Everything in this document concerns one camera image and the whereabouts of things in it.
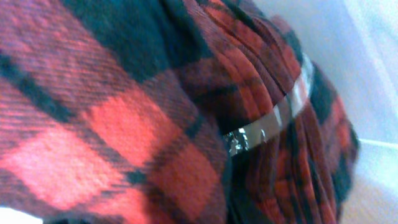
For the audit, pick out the red plaid flannel shirt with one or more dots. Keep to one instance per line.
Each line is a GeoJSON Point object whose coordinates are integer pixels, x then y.
{"type": "Point", "coordinates": [166, 112]}

